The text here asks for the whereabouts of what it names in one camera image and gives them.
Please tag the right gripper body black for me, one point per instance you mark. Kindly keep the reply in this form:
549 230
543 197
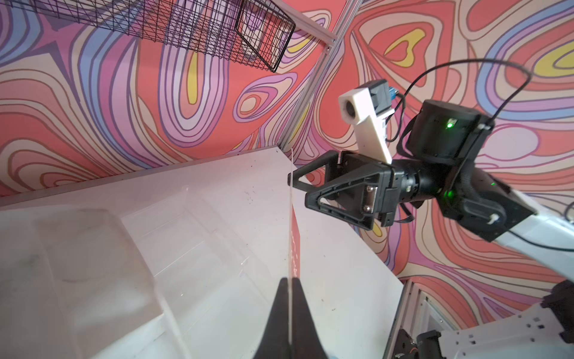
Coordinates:
399 185

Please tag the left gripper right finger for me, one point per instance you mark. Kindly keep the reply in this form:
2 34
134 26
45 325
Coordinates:
305 341

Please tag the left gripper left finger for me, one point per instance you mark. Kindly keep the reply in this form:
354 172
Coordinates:
275 338

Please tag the red postcard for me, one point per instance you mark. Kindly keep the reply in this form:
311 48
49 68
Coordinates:
294 246

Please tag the clear plastic drawer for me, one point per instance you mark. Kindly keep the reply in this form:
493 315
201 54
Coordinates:
179 263

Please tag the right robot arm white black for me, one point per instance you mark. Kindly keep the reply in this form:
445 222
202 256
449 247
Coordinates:
438 163

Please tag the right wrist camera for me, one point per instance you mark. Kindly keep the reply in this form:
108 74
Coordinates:
366 109

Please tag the black wire basket back wall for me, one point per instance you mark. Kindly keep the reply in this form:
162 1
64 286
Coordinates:
252 33

